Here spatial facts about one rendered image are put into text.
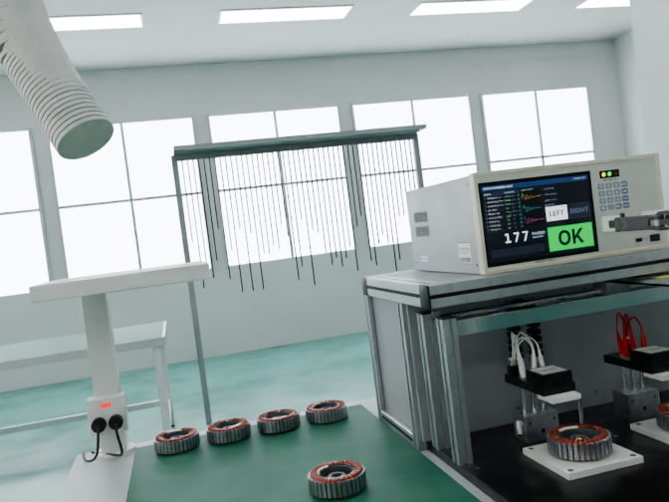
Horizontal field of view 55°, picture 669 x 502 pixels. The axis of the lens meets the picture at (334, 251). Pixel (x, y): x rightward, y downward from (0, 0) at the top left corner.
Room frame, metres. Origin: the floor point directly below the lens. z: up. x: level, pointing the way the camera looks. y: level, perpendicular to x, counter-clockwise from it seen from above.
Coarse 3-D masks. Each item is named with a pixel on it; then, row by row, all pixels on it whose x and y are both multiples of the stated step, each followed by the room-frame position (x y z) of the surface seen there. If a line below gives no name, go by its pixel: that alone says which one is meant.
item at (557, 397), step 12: (528, 372) 1.26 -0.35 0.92; (540, 372) 1.24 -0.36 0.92; (552, 372) 1.23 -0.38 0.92; (564, 372) 1.22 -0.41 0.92; (516, 384) 1.31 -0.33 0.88; (528, 384) 1.26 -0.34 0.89; (540, 384) 1.22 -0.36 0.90; (552, 384) 1.21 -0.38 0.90; (564, 384) 1.22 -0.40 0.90; (540, 396) 1.23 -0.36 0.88; (552, 396) 1.20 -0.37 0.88; (564, 396) 1.20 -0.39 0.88; (576, 396) 1.20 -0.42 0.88
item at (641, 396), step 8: (640, 384) 1.40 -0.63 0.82; (616, 392) 1.37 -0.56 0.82; (624, 392) 1.36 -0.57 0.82; (632, 392) 1.35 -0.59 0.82; (640, 392) 1.35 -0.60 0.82; (648, 392) 1.35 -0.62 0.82; (656, 392) 1.36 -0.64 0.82; (616, 400) 1.38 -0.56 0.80; (624, 400) 1.35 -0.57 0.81; (632, 400) 1.34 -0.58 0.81; (640, 400) 1.35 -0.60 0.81; (648, 400) 1.35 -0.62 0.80; (656, 400) 1.36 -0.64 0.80; (616, 408) 1.38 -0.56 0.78; (624, 408) 1.36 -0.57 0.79; (632, 408) 1.34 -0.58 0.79; (640, 408) 1.35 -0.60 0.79; (648, 408) 1.35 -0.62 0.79; (624, 416) 1.36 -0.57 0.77; (632, 416) 1.34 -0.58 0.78; (640, 416) 1.35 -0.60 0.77
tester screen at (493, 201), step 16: (576, 176) 1.34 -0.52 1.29; (496, 192) 1.29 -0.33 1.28; (512, 192) 1.30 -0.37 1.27; (528, 192) 1.31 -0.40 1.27; (544, 192) 1.32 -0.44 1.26; (560, 192) 1.33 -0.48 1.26; (576, 192) 1.33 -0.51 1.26; (496, 208) 1.29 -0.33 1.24; (512, 208) 1.30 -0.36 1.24; (528, 208) 1.31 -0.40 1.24; (544, 208) 1.32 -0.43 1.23; (496, 224) 1.29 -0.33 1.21; (512, 224) 1.30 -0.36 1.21; (528, 224) 1.31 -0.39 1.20; (544, 224) 1.31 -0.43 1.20; (560, 224) 1.32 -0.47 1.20; (592, 224) 1.34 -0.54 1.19; (496, 240) 1.29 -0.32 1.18; (544, 240) 1.31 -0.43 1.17; (512, 256) 1.29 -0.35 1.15; (528, 256) 1.30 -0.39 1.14
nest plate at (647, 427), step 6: (648, 420) 1.29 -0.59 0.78; (654, 420) 1.29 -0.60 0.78; (630, 426) 1.29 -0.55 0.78; (636, 426) 1.27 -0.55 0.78; (642, 426) 1.26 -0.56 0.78; (648, 426) 1.26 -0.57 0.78; (654, 426) 1.25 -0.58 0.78; (642, 432) 1.25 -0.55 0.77; (648, 432) 1.24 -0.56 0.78; (654, 432) 1.22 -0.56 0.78; (660, 432) 1.22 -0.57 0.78; (666, 432) 1.21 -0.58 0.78; (654, 438) 1.22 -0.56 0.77; (660, 438) 1.21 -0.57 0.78; (666, 438) 1.19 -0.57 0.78
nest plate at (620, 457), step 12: (540, 444) 1.23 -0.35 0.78; (612, 444) 1.19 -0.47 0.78; (528, 456) 1.21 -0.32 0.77; (540, 456) 1.17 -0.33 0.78; (552, 456) 1.17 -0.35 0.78; (612, 456) 1.13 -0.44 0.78; (624, 456) 1.13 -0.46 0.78; (636, 456) 1.12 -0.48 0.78; (552, 468) 1.13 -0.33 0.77; (564, 468) 1.11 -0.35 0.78; (576, 468) 1.10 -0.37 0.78; (588, 468) 1.10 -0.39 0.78; (600, 468) 1.10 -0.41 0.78; (612, 468) 1.10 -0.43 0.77
